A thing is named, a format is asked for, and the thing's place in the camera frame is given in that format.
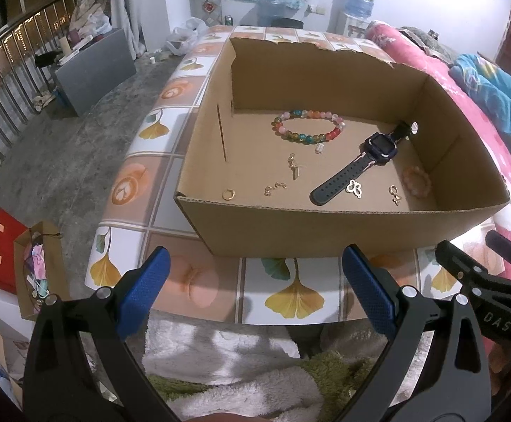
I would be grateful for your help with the gold clover charm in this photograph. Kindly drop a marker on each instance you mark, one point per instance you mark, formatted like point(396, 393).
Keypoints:
point(354, 189)

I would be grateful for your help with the blue blanket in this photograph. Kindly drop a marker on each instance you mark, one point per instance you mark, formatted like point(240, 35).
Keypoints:
point(497, 96)

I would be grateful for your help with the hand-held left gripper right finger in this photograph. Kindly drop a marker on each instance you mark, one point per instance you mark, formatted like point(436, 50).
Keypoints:
point(372, 294)

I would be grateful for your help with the brown paper bag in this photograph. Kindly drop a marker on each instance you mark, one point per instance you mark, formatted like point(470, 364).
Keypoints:
point(53, 268)

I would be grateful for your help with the white green fluffy towel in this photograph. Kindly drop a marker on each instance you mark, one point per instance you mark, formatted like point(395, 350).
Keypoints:
point(237, 360)

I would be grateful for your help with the pink floral blanket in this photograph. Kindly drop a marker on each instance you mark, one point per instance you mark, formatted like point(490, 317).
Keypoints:
point(413, 48)

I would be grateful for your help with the white plastic bag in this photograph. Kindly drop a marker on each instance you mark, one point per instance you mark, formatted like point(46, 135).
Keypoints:
point(187, 35)

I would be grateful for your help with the brown cardboard box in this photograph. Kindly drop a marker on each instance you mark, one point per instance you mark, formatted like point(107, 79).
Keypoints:
point(325, 233)

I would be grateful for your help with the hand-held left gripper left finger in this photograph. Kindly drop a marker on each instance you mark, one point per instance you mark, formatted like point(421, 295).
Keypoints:
point(147, 290)

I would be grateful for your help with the white water dispenser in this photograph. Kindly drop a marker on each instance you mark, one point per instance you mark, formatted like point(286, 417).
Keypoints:
point(352, 24)

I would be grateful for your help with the grey cabinet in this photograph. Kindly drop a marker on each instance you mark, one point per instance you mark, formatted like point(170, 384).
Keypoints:
point(97, 70)

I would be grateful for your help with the grey patterned pillow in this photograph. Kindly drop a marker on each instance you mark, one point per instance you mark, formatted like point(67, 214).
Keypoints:
point(426, 41)

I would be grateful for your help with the red gift bag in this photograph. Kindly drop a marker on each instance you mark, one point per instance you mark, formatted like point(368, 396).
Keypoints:
point(7, 255)

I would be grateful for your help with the rectangular bar pendant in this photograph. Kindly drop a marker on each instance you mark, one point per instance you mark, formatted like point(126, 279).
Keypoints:
point(294, 169)

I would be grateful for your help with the empty clear water bottle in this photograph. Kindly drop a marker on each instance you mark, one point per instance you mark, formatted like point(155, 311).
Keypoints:
point(273, 6)

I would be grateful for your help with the metal railing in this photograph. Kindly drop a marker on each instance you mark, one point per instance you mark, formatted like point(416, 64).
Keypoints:
point(9, 74)

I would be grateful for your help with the small gold hoop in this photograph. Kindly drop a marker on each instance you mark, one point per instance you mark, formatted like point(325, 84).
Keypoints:
point(224, 194)

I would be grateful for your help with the small white charm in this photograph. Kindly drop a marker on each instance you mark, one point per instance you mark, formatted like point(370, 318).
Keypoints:
point(320, 147)

